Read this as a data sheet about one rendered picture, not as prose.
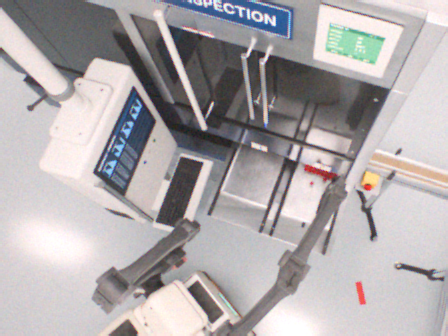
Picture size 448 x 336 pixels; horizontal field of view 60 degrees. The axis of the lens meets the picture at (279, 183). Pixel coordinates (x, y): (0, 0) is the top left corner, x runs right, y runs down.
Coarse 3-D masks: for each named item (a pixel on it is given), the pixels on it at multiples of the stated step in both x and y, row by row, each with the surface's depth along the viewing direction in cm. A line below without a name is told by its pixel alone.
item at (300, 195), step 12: (300, 168) 208; (300, 180) 206; (312, 180) 206; (288, 192) 202; (300, 192) 204; (312, 192) 204; (288, 204) 202; (300, 204) 202; (312, 204) 202; (300, 216) 199; (312, 216) 200
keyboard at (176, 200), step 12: (180, 168) 215; (192, 168) 214; (180, 180) 212; (192, 180) 212; (168, 192) 210; (180, 192) 210; (192, 192) 211; (168, 204) 208; (180, 204) 208; (168, 216) 205; (180, 216) 205
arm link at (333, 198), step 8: (336, 184) 156; (328, 192) 156; (336, 192) 156; (344, 192) 156; (328, 200) 153; (336, 200) 154; (328, 208) 151; (336, 208) 153; (320, 216) 149; (328, 216) 150; (312, 224) 149; (320, 224) 148; (312, 232) 146; (320, 232) 147; (304, 240) 144; (312, 240) 145; (296, 248) 144; (304, 248) 142; (288, 256) 140; (296, 256) 140; (304, 256) 142; (280, 264) 139; (304, 264) 142; (304, 272) 140
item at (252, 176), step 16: (240, 144) 210; (240, 160) 210; (256, 160) 210; (272, 160) 210; (240, 176) 207; (256, 176) 207; (272, 176) 207; (224, 192) 202; (240, 192) 204; (256, 192) 204
